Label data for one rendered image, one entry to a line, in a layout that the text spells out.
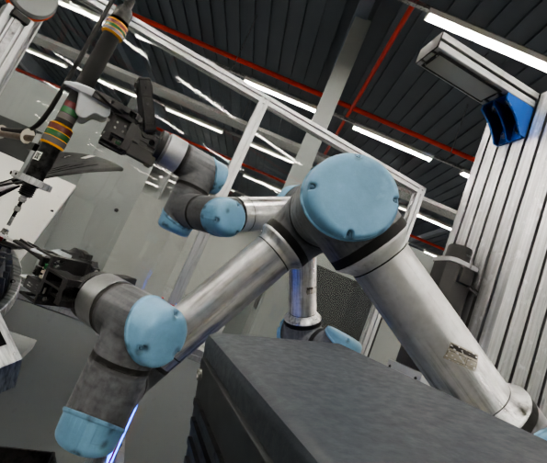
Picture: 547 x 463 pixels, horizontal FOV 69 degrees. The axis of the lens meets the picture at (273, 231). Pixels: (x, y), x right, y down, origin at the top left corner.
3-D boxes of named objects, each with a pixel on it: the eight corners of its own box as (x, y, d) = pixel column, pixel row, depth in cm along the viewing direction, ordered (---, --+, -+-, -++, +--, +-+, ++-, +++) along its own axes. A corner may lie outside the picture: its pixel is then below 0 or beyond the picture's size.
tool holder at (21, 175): (0, 172, 76) (26, 127, 78) (37, 188, 81) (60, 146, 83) (18, 177, 70) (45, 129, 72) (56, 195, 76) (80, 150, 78)
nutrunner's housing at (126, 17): (9, 189, 75) (119, -9, 82) (30, 198, 78) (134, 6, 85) (17, 193, 72) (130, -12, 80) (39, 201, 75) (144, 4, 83)
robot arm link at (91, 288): (147, 285, 57) (127, 341, 56) (129, 276, 60) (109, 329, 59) (101, 276, 51) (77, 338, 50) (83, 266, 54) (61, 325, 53)
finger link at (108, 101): (93, 95, 75) (136, 121, 80) (96, 87, 75) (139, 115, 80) (87, 98, 79) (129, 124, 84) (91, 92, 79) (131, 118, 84)
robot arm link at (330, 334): (335, 383, 106) (352, 334, 108) (298, 364, 116) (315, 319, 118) (357, 389, 114) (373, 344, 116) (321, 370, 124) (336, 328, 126)
